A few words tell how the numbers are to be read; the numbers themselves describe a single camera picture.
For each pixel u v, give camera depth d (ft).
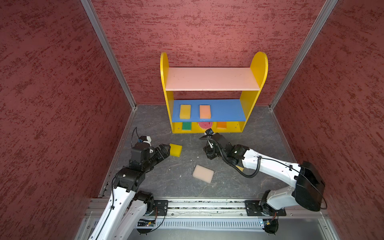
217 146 1.96
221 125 3.49
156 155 2.11
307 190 1.35
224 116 3.02
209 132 2.33
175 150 3.10
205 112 3.14
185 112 3.13
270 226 2.33
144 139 2.17
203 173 2.80
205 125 3.36
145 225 2.38
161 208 2.39
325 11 2.37
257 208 2.42
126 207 1.55
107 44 2.79
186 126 3.45
